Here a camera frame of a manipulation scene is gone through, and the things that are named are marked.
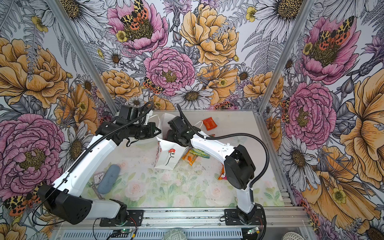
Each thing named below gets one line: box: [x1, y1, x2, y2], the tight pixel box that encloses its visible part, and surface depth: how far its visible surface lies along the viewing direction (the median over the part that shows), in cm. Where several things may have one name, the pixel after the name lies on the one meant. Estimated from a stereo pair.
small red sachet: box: [203, 116, 218, 131], surface depth 114 cm
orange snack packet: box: [181, 150, 198, 166], surface depth 96 cm
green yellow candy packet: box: [189, 148, 211, 159], surface depth 98 cm
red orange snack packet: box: [218, 164, 227, 181], surface depth 87 cm
